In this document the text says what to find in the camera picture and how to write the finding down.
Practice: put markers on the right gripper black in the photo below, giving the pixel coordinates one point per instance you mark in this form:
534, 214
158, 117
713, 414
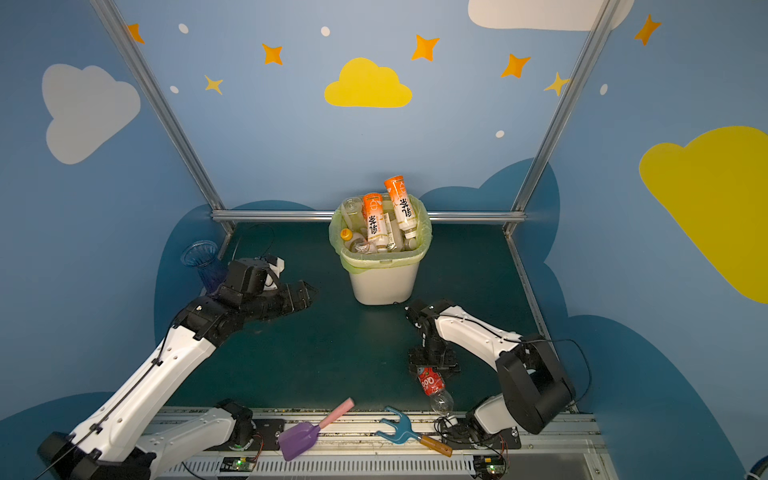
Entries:
434, 363

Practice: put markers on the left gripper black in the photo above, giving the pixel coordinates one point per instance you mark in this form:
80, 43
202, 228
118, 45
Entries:
285, 299

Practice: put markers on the red label clear bottle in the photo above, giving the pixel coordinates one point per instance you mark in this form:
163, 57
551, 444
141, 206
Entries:
435, 389

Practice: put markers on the cola bottle red label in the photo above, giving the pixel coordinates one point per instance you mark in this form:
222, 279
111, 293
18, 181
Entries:
356, 242

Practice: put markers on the orange label white bottle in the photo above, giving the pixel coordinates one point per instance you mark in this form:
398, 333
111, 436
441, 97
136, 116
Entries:
403, 209

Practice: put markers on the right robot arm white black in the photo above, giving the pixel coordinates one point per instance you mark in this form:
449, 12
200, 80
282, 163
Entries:
534, 387

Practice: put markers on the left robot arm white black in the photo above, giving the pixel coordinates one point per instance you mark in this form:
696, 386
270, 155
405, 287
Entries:
110, 443

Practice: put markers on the white trash bin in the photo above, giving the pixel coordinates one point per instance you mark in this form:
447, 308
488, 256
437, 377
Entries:
384, 286

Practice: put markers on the green bin liner bag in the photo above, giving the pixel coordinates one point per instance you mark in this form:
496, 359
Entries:
356, 263

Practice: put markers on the purple plastic vase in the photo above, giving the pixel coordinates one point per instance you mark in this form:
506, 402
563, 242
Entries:
203, 256

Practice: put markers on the right circuit board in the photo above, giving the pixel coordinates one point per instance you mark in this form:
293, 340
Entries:
489, 467

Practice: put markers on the circuit board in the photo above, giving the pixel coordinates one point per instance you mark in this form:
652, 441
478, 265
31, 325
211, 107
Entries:
238, 464
489, 467

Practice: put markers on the left circuit board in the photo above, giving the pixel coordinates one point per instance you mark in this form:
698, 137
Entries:
238, 464

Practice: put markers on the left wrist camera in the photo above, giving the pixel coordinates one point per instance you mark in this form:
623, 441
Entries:
248, 278

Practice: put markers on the blue garden fork wooden handle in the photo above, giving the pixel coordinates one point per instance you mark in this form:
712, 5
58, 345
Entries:
403, 433

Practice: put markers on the aluminium frame rear rail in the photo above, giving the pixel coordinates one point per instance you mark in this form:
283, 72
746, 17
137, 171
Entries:
326, 216

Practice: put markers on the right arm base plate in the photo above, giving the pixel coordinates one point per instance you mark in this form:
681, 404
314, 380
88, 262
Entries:
468, 432

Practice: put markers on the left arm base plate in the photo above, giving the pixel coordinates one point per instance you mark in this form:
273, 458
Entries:
264, 433

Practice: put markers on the purple toy shovel pink handle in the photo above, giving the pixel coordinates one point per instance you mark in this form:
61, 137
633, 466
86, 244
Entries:
296, 440

